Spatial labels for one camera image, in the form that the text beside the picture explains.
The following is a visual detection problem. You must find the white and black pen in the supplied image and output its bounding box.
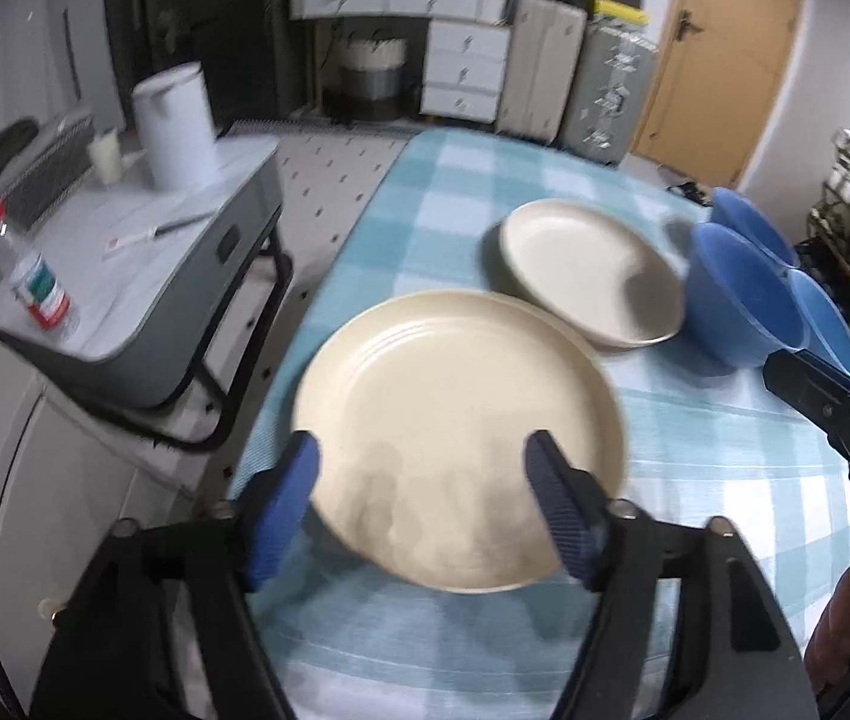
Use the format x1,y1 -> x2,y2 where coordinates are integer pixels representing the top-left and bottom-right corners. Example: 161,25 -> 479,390
106,211 -> 212,252

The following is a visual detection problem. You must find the white wardrobe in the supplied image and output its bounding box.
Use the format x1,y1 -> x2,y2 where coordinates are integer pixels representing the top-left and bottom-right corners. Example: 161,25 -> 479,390
0,0 -> 130,166

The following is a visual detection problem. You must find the patterned floor mat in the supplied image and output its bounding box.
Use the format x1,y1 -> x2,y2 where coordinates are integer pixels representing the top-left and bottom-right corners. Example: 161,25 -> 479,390
222,116 -> 418,293

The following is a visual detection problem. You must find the small cream cup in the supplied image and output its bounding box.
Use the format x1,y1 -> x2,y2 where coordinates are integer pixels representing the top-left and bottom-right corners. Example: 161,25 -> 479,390
89,131 -> 124,185

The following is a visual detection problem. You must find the clear red-capped water bottle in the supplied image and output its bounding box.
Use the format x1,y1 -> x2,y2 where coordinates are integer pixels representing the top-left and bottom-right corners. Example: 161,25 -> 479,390
0,199 -> 81,331

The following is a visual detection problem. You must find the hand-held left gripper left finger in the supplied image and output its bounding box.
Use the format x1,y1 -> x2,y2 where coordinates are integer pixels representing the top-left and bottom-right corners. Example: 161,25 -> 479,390
31,431 -> 321,720

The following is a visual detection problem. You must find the small cream plate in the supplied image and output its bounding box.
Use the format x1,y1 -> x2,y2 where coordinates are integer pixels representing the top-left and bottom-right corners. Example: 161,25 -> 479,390
498,199 -> 687,350

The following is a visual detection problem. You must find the blue bowl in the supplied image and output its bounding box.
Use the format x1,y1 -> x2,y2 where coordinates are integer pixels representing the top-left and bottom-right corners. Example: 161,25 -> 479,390
710,187 -> 800,267
689,223 -> 807,368
789,268 -> 850,383

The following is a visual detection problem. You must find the white cabinet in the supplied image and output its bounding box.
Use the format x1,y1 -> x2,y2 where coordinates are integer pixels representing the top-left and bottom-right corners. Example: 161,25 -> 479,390
0,330 -> 246,720

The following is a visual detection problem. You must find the grey folding side table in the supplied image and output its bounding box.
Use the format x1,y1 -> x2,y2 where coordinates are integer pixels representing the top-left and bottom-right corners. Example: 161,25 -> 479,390
0,133 -> 295,451

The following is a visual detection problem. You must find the person's right hand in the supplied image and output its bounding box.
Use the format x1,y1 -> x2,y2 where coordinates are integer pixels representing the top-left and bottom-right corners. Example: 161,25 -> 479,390
804,532 -> 850,698

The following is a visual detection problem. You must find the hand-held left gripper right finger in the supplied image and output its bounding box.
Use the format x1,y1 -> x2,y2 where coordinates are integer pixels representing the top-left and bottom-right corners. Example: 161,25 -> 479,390
526,431 -> 820,720

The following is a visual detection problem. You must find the grey suitcase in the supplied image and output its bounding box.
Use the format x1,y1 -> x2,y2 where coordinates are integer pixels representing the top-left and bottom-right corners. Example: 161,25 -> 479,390
560,15 -> 659,166

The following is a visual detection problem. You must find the black cabinet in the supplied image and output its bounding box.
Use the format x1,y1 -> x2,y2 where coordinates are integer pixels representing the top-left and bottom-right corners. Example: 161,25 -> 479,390
102,0 -> 313,128

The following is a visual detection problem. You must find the grey mesh panel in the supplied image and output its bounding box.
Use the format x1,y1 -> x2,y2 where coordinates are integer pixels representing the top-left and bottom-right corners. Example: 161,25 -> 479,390
0,112 -> 96,301

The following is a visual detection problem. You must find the white desk with drawers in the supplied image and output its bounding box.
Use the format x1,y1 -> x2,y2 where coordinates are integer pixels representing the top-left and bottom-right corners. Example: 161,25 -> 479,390
290,0 -> 516,121

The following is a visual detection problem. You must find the teal checked tablecloth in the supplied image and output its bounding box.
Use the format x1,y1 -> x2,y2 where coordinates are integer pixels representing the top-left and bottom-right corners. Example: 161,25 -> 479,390
226,127 -> 850,720

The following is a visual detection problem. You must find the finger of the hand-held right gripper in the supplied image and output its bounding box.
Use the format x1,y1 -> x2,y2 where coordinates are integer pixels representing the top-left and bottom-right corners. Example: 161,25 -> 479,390
762,351 -> 850,477

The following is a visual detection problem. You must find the wooden door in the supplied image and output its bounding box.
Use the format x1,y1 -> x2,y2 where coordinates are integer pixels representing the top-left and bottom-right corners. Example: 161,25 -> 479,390
631,0 -> 809,188

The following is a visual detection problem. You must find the beige suitcase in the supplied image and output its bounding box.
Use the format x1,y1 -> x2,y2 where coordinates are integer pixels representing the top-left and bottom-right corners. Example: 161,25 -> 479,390
496,0 -> 587,143

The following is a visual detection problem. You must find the large cream ridged plate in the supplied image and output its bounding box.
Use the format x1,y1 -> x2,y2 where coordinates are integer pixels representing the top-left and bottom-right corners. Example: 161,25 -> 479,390
291,289 -> 627,595

